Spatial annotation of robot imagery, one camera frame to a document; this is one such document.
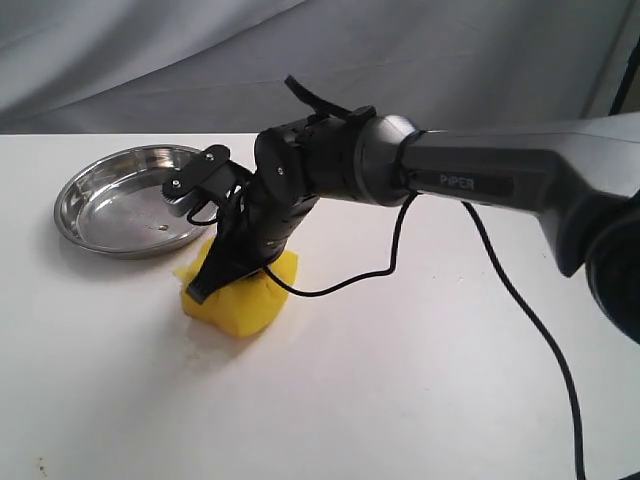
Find grey backdrop cloth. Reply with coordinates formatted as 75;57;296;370
1;1;639;134

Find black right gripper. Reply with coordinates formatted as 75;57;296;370
187;192;316;304

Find black camera cable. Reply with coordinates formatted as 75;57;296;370
187;74;587;480

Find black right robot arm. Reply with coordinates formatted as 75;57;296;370
187;114;639;339

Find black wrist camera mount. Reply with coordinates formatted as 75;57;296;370
161;144;252;227

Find round steel dish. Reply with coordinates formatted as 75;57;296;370
53;144;206;259

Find yellow sponge block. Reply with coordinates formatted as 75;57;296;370
173;236;289;338

